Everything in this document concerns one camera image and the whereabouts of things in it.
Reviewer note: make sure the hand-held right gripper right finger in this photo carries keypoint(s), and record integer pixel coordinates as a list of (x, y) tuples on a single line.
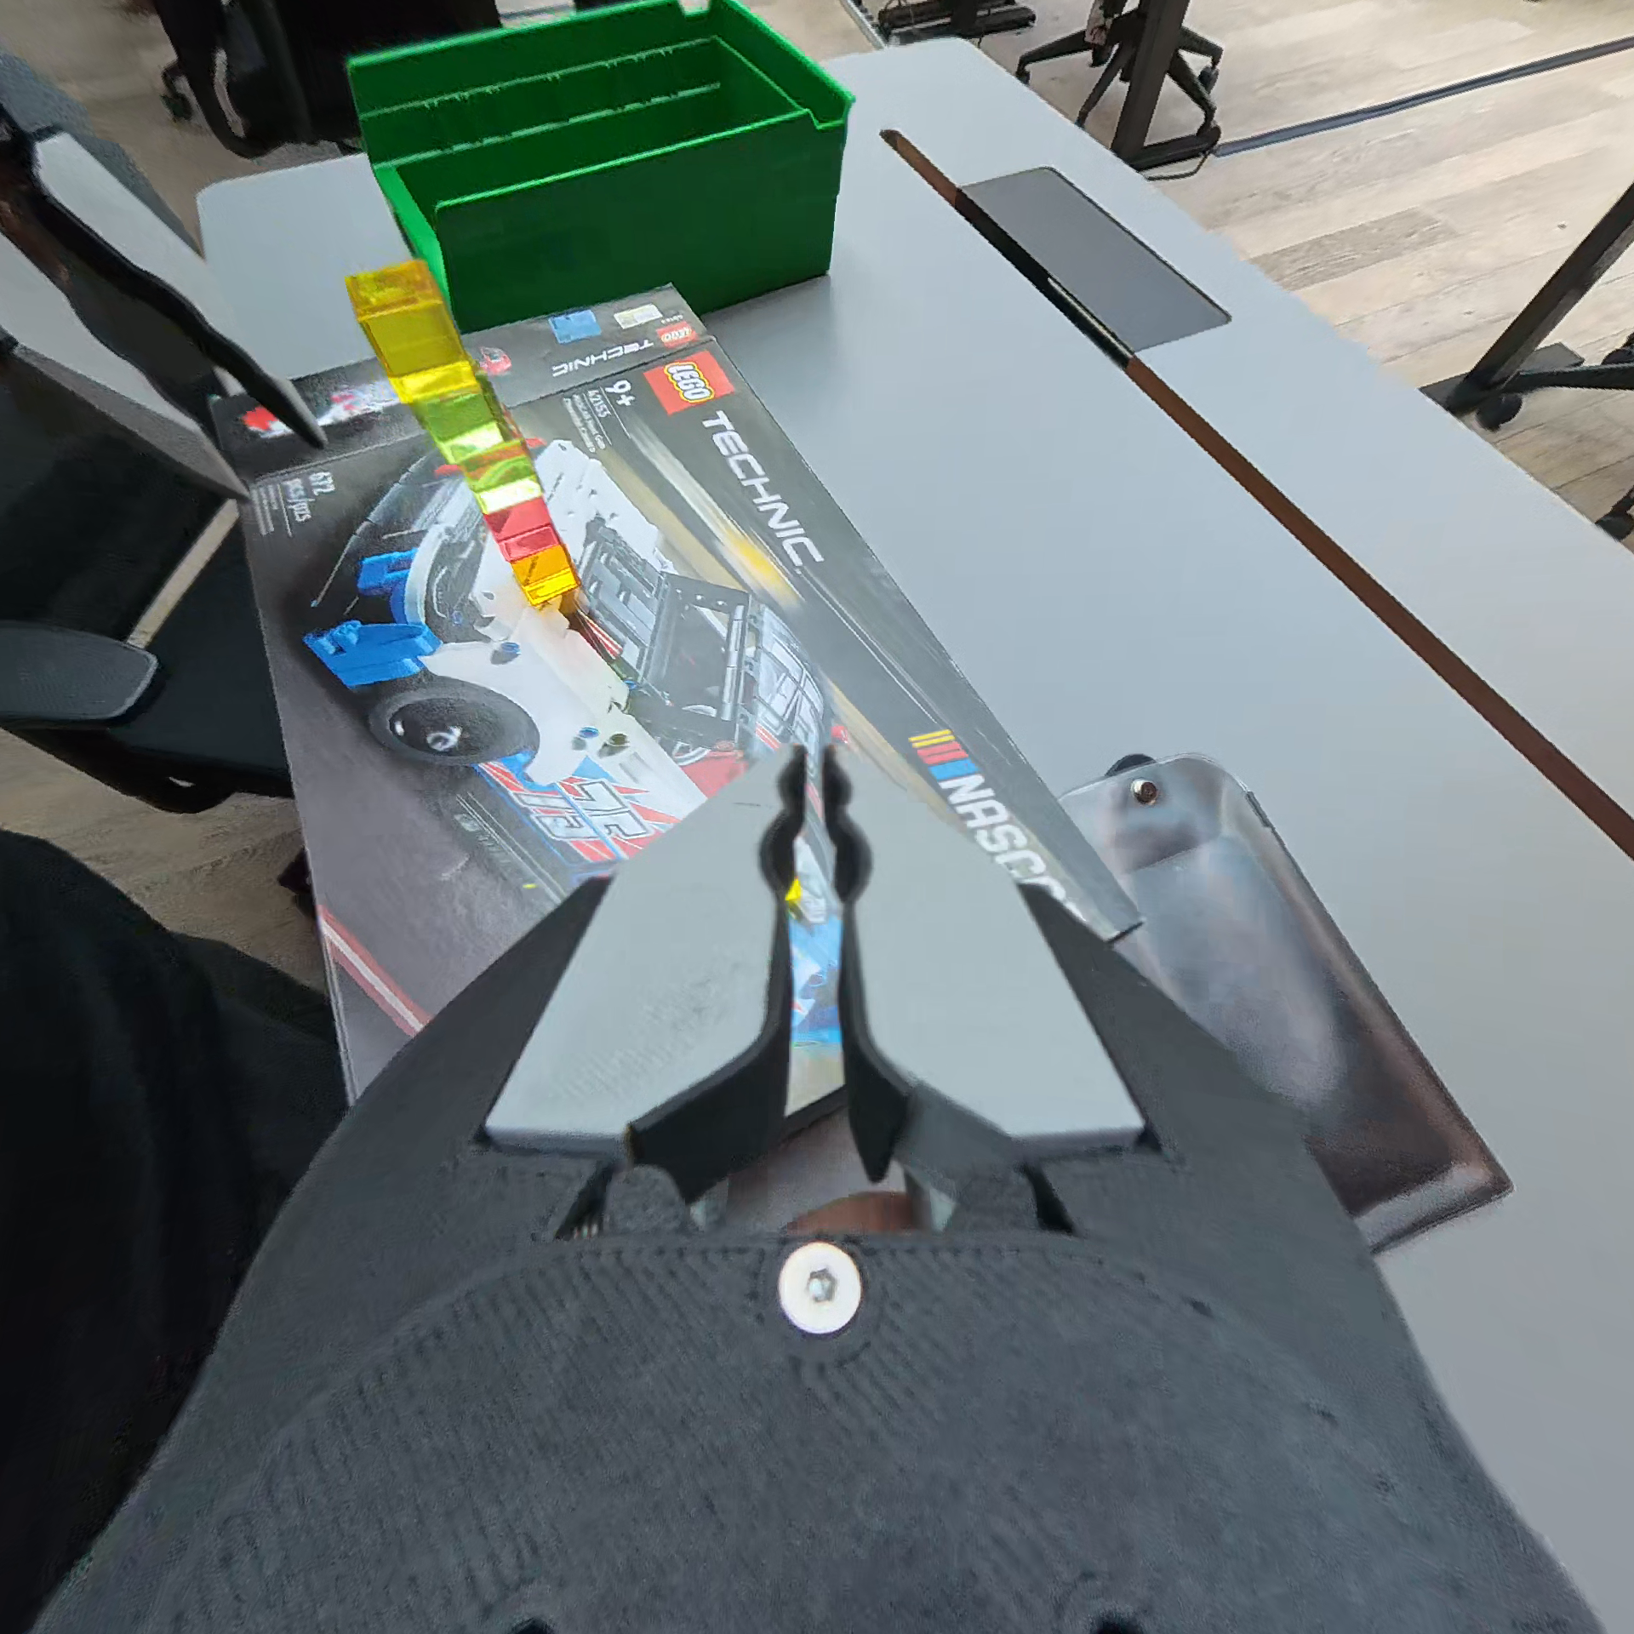
[(995, 1021)]

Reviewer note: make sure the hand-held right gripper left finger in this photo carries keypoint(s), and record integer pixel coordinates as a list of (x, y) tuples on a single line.
[(638, 1009)]

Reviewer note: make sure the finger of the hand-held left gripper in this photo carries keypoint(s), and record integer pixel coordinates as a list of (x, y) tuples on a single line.
[(90, 351), (122, 210)]

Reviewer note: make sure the stack of translucent colour cubes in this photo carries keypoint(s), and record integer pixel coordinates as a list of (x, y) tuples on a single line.
[(440, 369)]

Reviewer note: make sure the black desk cover panel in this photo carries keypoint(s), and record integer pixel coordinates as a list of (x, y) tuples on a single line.
[(1091, 256)]

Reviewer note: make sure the black desk leg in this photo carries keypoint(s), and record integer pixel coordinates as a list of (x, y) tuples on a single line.
[(1545, 319)]

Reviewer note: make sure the black office chair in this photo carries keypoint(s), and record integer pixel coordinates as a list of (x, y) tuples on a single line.
[(256, 64), (128, 689)]

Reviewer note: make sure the toy car building set box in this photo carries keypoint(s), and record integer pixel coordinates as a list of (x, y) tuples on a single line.
[(716, 613)]

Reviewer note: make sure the green plastic storage box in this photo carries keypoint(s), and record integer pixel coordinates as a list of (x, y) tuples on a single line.
[(614, 192)]

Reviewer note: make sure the person's black clothing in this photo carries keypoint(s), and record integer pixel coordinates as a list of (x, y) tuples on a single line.
[(114, 1148)]

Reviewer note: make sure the black power strip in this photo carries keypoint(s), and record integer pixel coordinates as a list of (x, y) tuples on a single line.
[(951, 12)]

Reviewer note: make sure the black office chair base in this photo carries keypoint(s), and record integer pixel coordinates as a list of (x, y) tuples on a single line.
[(1137, 64)]

